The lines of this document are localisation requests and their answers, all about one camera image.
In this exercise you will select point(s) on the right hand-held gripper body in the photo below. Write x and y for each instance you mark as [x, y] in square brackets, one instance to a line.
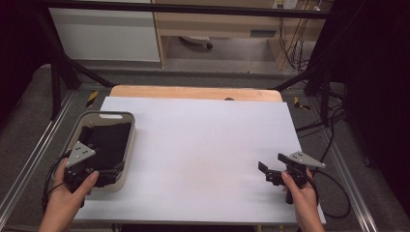
[301, 161]

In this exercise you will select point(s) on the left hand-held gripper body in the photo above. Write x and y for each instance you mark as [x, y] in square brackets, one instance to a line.
[79, 154]

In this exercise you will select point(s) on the black garment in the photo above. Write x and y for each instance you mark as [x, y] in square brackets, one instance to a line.
[109, 141]

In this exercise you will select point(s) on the grey plastic basket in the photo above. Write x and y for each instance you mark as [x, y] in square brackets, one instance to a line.
[132, 135]

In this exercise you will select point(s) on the person's right hand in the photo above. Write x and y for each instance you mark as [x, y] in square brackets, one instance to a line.
[303, 199]

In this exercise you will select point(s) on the person's left hand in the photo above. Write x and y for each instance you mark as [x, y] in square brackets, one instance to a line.
[66, 201]

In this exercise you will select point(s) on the yellow black floor tape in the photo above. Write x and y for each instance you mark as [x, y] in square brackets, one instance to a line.
[92, 99]
[299, 103]

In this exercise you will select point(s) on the white table board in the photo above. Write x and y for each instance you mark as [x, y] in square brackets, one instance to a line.
[193, 161]

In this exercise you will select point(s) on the black metal stand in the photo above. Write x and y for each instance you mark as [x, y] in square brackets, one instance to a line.
[324, 93]
[56, 87]

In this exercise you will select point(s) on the light wooden table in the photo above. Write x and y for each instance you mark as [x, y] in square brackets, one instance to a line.
[193, 92]

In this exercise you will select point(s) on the black curtain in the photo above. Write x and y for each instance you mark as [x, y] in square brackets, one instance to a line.
[17, 48]
[377, 80]

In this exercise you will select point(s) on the white cabinet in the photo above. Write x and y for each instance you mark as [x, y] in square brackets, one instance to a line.
[103, 35]

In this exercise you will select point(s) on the office chair base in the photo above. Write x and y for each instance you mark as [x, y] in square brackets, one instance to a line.
[196, 40]

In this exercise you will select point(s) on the light wooden desk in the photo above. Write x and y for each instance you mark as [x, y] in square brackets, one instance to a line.
[222, 24]

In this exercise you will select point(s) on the white power strip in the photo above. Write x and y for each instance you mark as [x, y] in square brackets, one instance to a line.
[285, 4]

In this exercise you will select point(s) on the aluminium floor rail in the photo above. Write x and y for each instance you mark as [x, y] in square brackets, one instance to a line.
[351, 183]
[35, 158]

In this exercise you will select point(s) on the black horizontal frame bar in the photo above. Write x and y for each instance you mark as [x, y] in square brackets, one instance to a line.
[193, 8]

